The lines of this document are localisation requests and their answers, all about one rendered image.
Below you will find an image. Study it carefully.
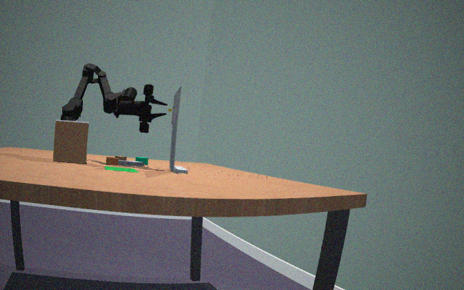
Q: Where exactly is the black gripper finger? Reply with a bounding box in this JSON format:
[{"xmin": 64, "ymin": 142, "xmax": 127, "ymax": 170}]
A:
[
  {"xmin": 147, "ymin": 113, "xmax": 166, "ymax": 122},
  {"xmin": 149, "ymin": 95, "xmax": 167, "ymax": 106}
]

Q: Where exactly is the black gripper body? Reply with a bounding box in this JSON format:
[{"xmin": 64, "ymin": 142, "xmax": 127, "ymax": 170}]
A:
[{"xmin": 128, "ymin": 84, "xmax": 154, "ymax": 133}]

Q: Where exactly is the green block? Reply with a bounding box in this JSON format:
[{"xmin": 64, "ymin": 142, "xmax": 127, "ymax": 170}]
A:
[{"xmin": 135, "ymin": 157, "xmax": 148, "ymax": 164}]

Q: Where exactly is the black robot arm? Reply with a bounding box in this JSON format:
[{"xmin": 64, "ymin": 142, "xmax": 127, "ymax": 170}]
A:
[{"xmin": 61, "ymin": 63, "xmax": 137, "ymax": 121}]

